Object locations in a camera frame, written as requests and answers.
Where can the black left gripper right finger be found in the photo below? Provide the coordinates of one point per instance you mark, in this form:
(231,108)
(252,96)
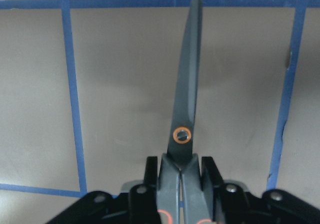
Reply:
(227,202)

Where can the grey orange handled scissors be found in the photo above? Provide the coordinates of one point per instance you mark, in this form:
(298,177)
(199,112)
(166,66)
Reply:
(179,192)

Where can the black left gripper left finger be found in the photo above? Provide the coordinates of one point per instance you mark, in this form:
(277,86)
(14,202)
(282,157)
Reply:
(142,198)

